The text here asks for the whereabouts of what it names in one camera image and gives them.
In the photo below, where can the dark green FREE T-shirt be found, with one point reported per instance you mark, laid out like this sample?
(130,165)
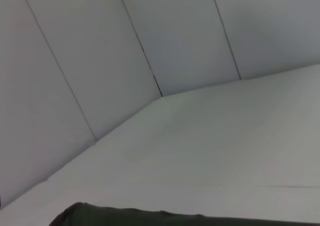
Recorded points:
(175,218)

